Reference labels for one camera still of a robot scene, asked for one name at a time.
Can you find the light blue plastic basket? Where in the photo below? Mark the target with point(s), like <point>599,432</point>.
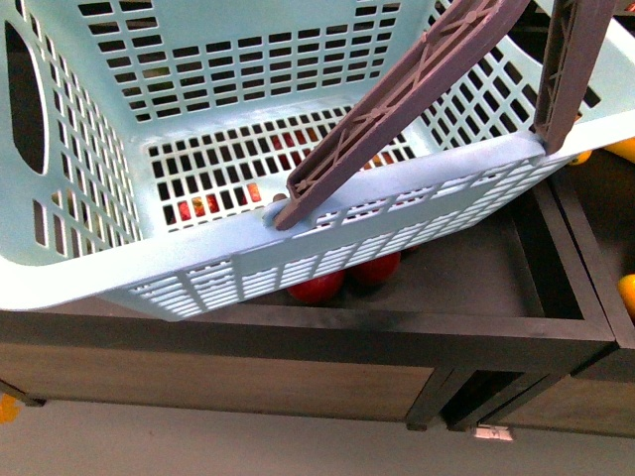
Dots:
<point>143,144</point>

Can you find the yellow mango lower right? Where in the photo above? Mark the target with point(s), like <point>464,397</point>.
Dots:
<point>626,289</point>

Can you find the yellow mango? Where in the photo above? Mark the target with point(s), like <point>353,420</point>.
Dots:
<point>623,149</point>
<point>626,289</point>

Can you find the yellow mango upper right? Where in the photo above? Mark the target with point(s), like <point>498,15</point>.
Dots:
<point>623,149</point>

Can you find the red apple front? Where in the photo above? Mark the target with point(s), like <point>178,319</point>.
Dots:
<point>318,290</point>

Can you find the red apple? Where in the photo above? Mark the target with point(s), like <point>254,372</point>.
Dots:
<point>318,290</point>
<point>376,271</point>

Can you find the red apple behind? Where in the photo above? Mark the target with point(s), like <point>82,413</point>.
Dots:
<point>376,271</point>

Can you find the white floor label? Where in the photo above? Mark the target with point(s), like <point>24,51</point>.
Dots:
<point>493,433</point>

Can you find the yellow floor tape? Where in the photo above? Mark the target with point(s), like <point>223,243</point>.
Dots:
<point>9,409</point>

